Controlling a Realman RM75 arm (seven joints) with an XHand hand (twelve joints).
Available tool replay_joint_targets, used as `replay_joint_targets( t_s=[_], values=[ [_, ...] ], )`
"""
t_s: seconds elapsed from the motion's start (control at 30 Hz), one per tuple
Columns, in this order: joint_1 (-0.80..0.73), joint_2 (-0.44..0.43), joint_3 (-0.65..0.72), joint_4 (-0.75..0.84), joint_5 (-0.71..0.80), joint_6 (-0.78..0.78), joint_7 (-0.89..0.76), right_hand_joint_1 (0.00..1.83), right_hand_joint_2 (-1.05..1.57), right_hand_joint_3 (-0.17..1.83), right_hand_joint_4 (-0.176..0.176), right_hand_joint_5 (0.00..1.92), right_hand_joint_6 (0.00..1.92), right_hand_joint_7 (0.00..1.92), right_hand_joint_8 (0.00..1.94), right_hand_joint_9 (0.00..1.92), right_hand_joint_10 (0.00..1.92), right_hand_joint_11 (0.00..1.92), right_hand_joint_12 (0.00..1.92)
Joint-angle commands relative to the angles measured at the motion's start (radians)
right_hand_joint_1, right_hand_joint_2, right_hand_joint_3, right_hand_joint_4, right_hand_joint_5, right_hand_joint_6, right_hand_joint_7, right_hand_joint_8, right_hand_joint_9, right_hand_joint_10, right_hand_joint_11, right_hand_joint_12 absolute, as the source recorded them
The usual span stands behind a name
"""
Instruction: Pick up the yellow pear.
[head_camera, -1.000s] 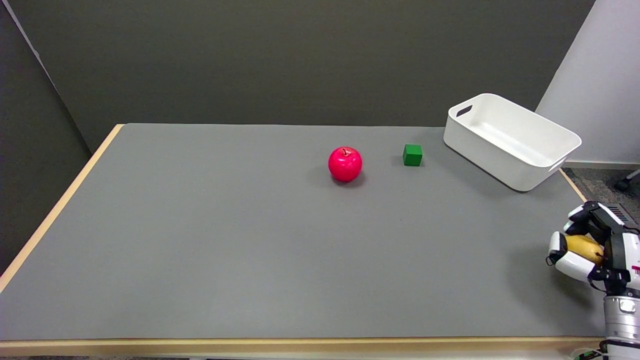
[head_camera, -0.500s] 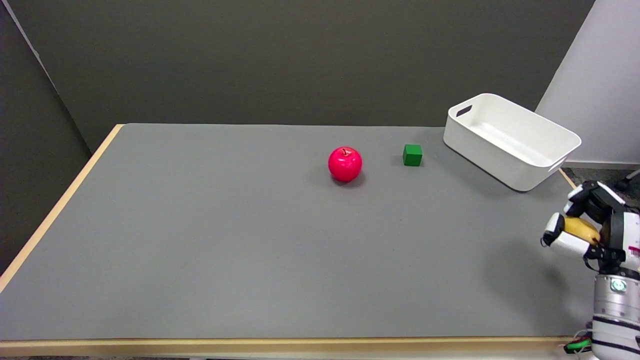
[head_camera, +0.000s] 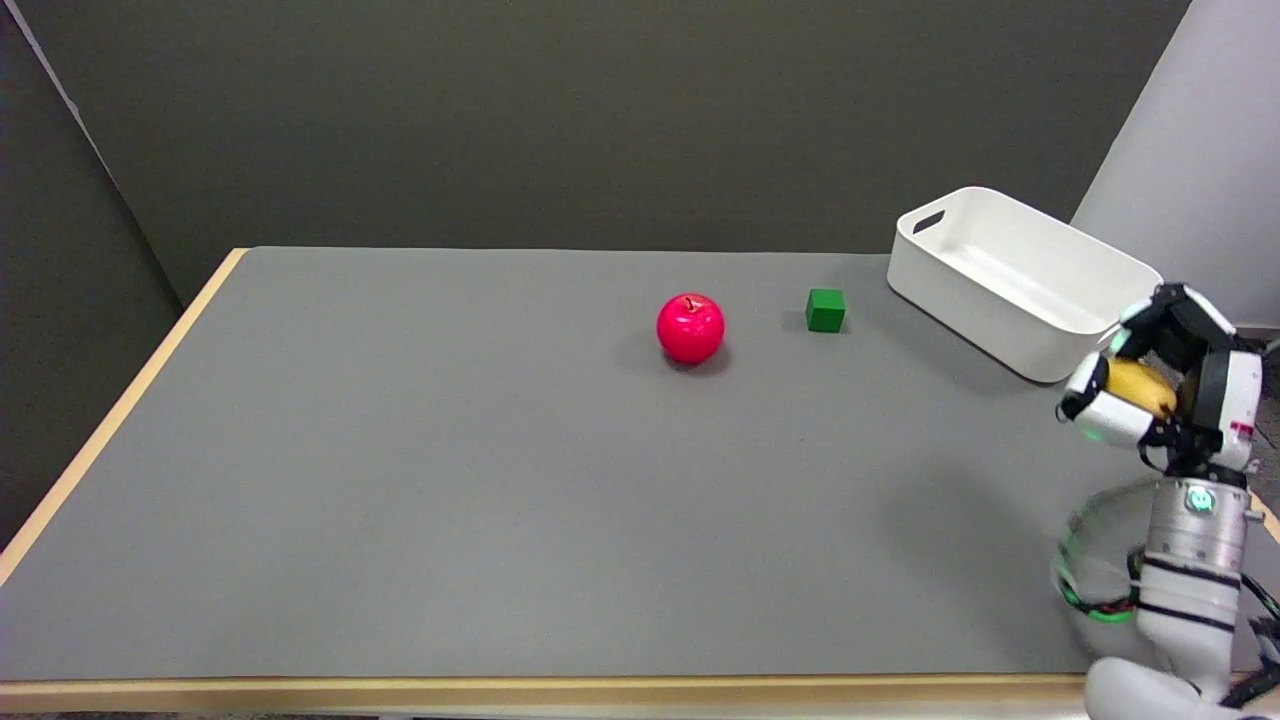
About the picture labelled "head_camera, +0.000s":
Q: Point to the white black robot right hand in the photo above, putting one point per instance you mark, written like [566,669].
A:
[1225,400]

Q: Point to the yellow pear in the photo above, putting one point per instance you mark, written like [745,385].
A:
[1140,388]

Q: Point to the white plastic bin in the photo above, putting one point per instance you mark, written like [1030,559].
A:
[1000,275]

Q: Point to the green cube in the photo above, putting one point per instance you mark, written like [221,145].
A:
[825,311]

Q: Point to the red apple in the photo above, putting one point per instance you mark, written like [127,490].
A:
[690,328]

